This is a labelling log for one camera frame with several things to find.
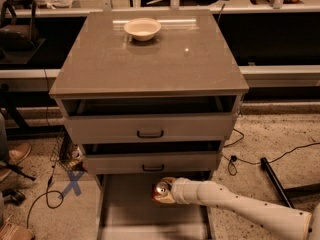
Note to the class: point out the open bottom drawer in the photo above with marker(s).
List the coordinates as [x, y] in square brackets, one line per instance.
[128, 212]

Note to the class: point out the tan shoe upper left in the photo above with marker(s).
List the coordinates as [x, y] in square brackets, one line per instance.
[13, 157]

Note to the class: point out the tan shoe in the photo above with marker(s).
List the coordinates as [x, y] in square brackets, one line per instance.
[13, 157]
[12, 231]

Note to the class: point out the drawer with black handle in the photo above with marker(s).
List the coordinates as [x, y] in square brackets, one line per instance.
[151, 163]
[149, 128]

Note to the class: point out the black chair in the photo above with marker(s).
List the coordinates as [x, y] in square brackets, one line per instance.
[18, 42]

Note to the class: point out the red coke can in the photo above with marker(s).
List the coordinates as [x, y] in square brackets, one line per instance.
[161, 187]

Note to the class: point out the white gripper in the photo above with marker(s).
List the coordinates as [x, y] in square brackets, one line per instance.
[181, 189]

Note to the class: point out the top drawer with black handle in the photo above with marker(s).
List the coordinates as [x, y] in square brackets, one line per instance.
[149, 128]

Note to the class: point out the grey drawer cabinet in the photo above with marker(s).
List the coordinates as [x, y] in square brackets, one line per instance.
[187, 68]

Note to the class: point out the black tool on floor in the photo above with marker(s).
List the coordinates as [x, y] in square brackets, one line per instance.
[13, 196]

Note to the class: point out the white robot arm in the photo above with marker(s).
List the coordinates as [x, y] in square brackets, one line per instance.
[286, 223]

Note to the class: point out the wire mesh basket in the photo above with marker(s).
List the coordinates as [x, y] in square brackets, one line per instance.
[66, 154]

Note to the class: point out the middle drawer with black handle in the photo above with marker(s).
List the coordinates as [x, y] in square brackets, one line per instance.
[151, 163]

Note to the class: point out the white paper bowl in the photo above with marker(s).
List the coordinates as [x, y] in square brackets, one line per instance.
[142, 29]

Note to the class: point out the black metal stand leg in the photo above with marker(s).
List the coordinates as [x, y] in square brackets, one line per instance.
[287, 194]

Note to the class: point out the tan shoe lower left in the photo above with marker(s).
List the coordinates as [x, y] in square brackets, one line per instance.
[12, 231]

